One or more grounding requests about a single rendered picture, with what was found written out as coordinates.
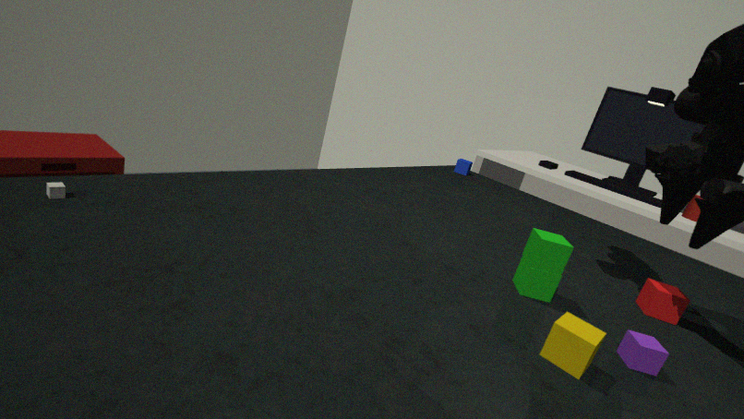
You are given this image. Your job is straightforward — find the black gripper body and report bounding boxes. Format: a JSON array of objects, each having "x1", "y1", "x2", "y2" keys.
[{"x1": 660, "y1": 126, "x2": 744, "y2": 212}]

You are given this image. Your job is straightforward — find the purple block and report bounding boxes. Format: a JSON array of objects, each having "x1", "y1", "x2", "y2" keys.
[{"x1": 616, "y1": 330, "x2": 669, "y2": 376}]

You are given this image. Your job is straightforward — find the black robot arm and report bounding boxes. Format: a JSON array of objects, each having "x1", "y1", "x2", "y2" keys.
[{"x1": 646, "y1": 24, "x2": 744, "y2": 176}]

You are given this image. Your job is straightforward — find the red block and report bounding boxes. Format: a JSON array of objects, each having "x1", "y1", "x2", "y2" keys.
[{"x1": 636, "y1": 278, "x2": 690, "y2": 325}]

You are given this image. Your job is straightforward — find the yellow block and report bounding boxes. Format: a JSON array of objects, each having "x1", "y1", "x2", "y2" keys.
[{"x1": 540, "y1": 312, "x2": 606, "y2": 379}]

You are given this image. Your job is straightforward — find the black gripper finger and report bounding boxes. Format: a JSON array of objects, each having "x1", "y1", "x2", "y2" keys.
[
  {"x1": 654, "y1": 174, "x2": 702, "y2": 225},
  {"x1": 689, "y1": 198, "x2": 744, "y2": 249}
]

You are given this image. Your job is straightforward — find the green block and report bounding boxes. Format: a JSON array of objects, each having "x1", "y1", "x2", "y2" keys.
[
  {"x1": 522, "y1": 228, "x2": 574, "y2": 275},
  {"x1": 512, "y1": 256, "x2": 562, "y2": 303}
]

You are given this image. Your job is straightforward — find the blue block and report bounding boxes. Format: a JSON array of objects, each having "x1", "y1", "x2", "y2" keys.
[{"x1": 454, "y1": 159, "x2": 473, "y2": 175}]

